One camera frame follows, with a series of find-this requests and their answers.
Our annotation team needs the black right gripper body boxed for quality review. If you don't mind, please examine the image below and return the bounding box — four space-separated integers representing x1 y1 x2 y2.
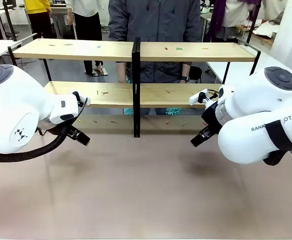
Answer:
200 101 225 134

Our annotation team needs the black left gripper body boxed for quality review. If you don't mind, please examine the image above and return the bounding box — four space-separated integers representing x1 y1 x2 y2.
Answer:
37 121 73 136

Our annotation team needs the teal chenille duster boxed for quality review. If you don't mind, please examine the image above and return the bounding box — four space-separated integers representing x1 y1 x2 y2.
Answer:
122 76 135 116
165 107 182 116

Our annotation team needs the person's right forearm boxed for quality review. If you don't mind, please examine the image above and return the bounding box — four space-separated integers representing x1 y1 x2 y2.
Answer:
116 61 127 83

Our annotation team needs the person's left forearm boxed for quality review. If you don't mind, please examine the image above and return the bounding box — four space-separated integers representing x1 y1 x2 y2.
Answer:
181 62 192 77

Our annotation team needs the black chair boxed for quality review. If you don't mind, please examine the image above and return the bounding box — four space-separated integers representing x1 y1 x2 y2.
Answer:
188 66 203 84

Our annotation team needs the person with purple cloth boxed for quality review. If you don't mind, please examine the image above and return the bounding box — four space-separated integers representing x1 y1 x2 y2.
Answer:
207 0 262 43

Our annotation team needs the wooden background table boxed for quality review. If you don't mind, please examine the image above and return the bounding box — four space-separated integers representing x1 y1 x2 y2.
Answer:
235 21 282 40

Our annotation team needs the black stand pole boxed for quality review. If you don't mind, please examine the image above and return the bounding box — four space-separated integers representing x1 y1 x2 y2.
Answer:
2 0 19 42
245 0 263 45

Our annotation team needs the person in black trousers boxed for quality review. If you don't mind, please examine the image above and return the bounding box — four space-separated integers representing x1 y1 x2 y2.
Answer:
65 0 105 76

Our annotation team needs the person in grey jacket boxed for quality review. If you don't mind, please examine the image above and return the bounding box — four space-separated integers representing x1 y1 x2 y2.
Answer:
107 0 203 116

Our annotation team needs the white background desk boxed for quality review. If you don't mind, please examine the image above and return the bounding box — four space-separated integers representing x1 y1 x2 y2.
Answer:
49 4 77 40

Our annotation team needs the person in yellow jacket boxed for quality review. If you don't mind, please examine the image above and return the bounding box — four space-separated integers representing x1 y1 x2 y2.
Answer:
24 0 53 40

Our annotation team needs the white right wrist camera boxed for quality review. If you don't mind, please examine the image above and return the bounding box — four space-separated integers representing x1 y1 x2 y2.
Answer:
188 89 210 106

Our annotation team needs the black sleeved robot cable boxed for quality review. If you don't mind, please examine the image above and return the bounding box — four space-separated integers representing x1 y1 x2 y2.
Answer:
0 97 89 163

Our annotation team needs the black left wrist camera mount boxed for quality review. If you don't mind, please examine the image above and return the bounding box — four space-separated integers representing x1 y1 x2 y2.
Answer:
72 91 86 107

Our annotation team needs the wooden shelf unit black frame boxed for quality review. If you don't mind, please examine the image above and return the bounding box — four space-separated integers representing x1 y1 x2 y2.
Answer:
135 36 262 138
7 36 138 138

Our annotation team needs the black strap on robot arm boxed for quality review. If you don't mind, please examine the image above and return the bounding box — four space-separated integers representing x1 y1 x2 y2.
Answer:
262 119 292 167

